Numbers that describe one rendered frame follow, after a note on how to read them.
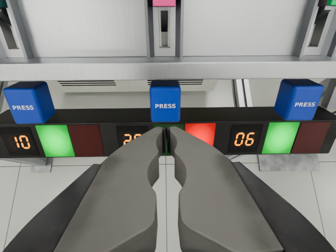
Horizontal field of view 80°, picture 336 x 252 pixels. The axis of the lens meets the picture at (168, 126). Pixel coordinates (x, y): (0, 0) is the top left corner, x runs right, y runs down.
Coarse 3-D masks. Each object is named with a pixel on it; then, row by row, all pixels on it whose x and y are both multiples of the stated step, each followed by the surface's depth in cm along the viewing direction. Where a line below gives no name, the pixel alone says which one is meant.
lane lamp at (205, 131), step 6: (186, 126) 19; (192, 126) 19; (198, 126) 19; (204, 126) 19; (210, 126) 19; (192, 132) 19; (198, 132) 19; (204, 132) 19; (210, 132) 19; (204, 138) 20; (210, 138) 20; (210, 144) 20
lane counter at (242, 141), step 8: (232, 128) 19; (240, 128) 19; (248, 128) 19; (256, 128) 19; (232, 136) 20; (240, 136) 20; (248, 136) 20; (256, 136) 20; (232, 144) 20; (240, 144) 20; (248, 144) 20; (256, 144) 20
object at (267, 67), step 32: (0, 64) 13; (32, 64) 13; (64, 64) 13; (96, 64) 13; (128, 64) 13; (160, 64) 13; (192, 64) 13; (224, 64) 13; (256, 64) 13; (288, 64) 13; (320, 64) 14
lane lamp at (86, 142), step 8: (72, 128) 19; (80, 128) 19; (88, 128) 19; (96, 128) 19; (72, 136) 19; (80, 136) 19; (88, 136) 19; (96, 136) 19; (72, 144) 20; (80, 144) 20; (88, 144) 20; (96, 144) 20; (80, 152) 20; (88, 152) 20; (96, 152) 20
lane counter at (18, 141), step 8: (0, 128) 19; (8, 128) 19; (16, 128) 19; (24, 128) 19; (8, 136) 19; (16, 136) 19; (24, 136) 19; (32, 136) 19; (8, 144) 20; (16, 144) 20; (24, 144) 20; (32, 144) 20; (8, 152) 20; (16, 152) 20; (24, 152) 20; (32, 152) 20
